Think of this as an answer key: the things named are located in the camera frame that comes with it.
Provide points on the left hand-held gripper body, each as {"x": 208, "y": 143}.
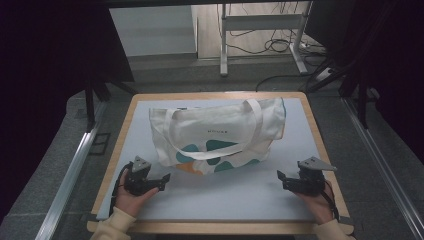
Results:
{"x": 140, "y": 176}

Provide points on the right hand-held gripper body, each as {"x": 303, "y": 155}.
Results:
{"x": 310, "y": 178}

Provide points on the white patterned tote bag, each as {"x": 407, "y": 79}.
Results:
{"x": 216, "y": 133}

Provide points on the person's left hand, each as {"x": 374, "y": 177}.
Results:
{"x": 133, "y": 200}

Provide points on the person's right hand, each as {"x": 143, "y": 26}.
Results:
{"x": 316, "y": 205}

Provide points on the black stand legs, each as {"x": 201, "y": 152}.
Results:
{"x": 100, "y": 90}

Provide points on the silver aluminium rail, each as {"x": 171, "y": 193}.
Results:
{"x": 68, "y": 185}
{"x": 383, "y": 166}

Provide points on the white metal desk frame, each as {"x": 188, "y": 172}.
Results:
{"x": 263, "y": 23}

